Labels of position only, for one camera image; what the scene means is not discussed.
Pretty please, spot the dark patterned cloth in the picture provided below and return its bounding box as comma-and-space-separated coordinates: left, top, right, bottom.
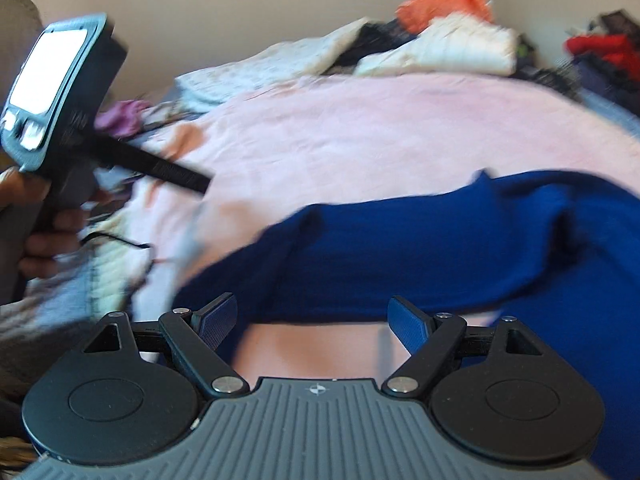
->
332, 20, 421, 68

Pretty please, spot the orange garment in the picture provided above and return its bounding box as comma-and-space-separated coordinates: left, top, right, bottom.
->
397, 0, 493, 33

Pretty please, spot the black cable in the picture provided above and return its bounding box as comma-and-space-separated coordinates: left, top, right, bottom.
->
80, 231, 153, 252

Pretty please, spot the grey cloth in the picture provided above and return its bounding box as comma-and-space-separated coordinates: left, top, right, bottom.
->
0, 0, 46, 106

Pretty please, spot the white quilted blanket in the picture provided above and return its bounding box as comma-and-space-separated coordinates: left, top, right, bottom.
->
260, 12, 521, 78

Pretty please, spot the pale floral blanket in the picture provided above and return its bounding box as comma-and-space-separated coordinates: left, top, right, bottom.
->
175, 60, 321, 111

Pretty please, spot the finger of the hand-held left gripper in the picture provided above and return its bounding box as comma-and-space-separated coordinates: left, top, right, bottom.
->
90, 132, 212, 195

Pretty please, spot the blue sweater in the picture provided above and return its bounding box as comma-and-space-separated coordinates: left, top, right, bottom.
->
172, 170, 640, 476

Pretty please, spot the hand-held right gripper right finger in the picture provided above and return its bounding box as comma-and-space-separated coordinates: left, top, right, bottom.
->
381, 296, 546, 397

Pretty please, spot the purple cloth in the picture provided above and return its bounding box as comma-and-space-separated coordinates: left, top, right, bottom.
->
95, 100, 151, 138

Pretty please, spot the red garment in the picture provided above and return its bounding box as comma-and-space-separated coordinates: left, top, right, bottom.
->
565, 35, 640, 68

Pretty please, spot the person's left hand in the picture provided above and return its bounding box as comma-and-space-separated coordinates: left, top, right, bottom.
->
0, 167, 113, 286

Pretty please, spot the light blue blanket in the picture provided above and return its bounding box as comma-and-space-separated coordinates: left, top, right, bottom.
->
582, 92, 640, 141

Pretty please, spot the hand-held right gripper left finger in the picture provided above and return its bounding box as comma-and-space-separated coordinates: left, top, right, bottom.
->
82, 292, 249, 398

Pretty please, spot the pink bed sheet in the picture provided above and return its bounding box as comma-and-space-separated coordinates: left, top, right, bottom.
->
95, 72, 640, 381

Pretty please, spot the dark clothes pile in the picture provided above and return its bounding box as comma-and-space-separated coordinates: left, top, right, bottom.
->
515, 10, 640, 106

